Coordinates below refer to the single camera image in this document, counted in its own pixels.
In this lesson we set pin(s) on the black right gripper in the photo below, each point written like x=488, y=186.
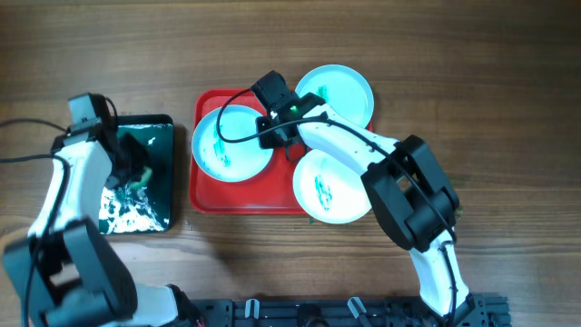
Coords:
x=266, y=143

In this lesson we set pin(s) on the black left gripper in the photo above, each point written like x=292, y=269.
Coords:
x=138, y=156

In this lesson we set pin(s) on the green yellow sponge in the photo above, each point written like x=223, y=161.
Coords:
x=144, y=179

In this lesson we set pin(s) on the white plate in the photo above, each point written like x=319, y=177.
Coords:
x=328, y=190
x=227, y=162
x=343, y=88

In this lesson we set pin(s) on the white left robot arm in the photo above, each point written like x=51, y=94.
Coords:
x=65, y=272

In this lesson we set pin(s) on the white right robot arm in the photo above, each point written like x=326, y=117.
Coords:
x=412, y=199

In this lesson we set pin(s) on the black water tray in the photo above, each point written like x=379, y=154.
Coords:
x=148, y=209

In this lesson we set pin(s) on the red serving tray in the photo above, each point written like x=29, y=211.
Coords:
x=269, y=192

